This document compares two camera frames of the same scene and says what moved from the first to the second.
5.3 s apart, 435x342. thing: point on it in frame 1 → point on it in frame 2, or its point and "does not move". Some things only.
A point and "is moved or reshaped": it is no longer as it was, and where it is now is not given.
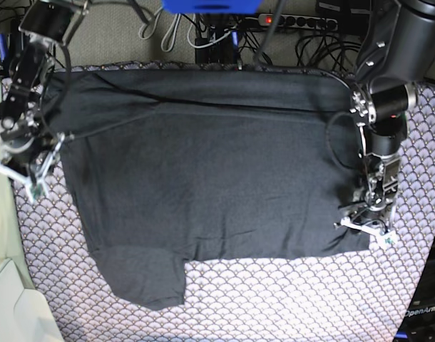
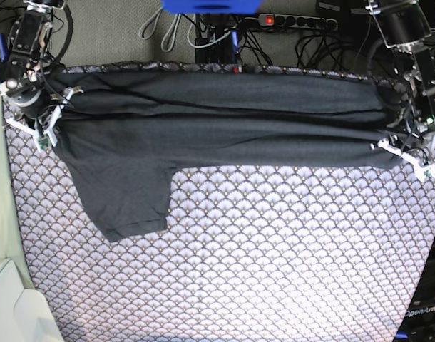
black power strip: [298, 21] does not move
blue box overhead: [212, 6] does not move
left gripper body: [24, 142] → [22, 85]
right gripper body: [373, 206] → [413, 125]
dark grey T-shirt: [169, 167] is moved or reshaped
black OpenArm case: [425, 320] does not move
